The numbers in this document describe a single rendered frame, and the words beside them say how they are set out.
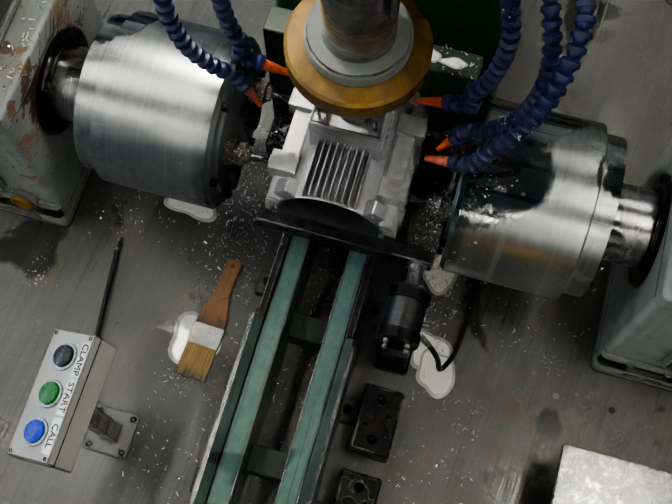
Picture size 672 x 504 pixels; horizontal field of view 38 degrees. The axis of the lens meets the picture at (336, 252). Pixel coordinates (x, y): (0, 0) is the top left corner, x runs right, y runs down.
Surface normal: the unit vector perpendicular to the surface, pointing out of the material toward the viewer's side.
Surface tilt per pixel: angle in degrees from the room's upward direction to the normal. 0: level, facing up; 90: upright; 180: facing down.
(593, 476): 0
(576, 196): 17
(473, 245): 62
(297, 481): 0
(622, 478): 0
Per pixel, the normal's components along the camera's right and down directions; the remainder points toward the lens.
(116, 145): -0.23, 0.59
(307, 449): 0.00, -0.34
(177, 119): -0.15, 0.19
